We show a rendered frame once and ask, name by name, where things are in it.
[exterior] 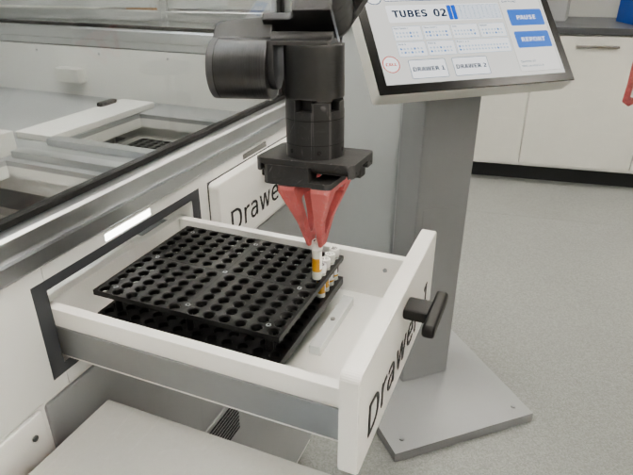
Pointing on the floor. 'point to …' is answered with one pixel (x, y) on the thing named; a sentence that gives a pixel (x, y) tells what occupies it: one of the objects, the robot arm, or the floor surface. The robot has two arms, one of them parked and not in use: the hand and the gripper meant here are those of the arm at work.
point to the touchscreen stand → (458, 393)
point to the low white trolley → (155, 450)
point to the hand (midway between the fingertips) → (316, 237)
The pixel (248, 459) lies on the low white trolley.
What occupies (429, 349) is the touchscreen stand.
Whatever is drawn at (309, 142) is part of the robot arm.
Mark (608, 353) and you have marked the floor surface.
